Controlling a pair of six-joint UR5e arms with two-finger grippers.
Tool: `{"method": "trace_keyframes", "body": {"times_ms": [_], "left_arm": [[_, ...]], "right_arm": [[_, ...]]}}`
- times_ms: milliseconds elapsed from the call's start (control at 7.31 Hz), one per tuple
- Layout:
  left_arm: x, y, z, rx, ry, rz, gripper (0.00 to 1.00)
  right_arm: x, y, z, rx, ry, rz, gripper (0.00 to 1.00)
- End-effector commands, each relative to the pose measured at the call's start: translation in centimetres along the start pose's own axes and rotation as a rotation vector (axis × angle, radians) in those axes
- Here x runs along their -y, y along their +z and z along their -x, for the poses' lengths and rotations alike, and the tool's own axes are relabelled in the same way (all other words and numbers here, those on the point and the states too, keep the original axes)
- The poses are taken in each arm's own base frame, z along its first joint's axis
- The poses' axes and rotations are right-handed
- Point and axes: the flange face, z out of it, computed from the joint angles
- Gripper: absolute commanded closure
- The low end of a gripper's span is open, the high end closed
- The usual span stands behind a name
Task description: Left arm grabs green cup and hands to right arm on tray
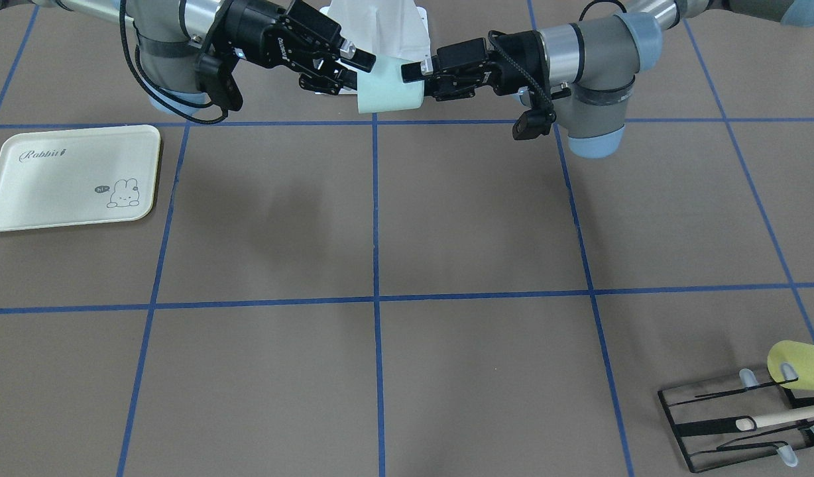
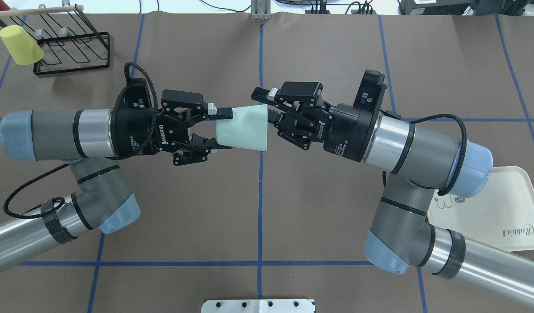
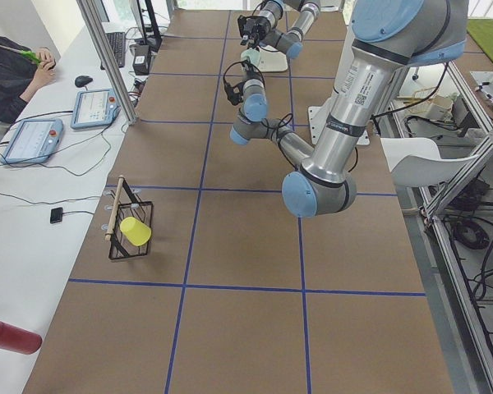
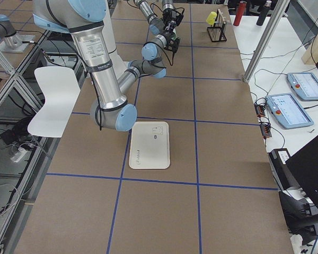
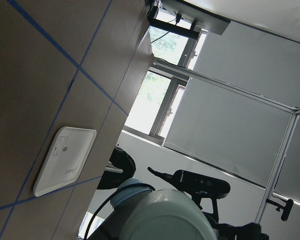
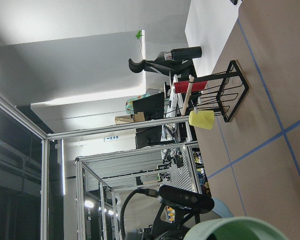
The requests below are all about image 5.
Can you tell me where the cream rabbit tray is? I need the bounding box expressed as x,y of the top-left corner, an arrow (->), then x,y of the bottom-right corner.
33,126 -> 97,197

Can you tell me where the aluminium cage frame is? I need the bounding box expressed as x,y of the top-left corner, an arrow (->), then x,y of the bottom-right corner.
153,58 -> 300,223

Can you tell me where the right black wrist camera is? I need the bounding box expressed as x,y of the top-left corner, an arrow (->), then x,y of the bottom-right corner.
147,167 -> 231,199

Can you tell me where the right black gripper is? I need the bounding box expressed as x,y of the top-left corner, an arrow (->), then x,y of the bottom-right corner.
202,198 -> 268,240

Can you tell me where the pale green cup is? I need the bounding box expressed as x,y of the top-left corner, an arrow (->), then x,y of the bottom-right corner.
118,189 -> 217,240

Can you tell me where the black clamp on frame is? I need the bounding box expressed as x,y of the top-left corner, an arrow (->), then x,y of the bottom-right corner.
265,196 -> 294,222

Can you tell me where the right black camera cable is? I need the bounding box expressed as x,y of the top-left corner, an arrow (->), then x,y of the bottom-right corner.
83,183 -> 156,240

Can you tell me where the black office chair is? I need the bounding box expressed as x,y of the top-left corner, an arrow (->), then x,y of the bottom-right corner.
97,146 -> 136,190

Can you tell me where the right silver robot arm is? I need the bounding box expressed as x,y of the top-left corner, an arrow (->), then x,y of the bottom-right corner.
84,178 -> 269,240

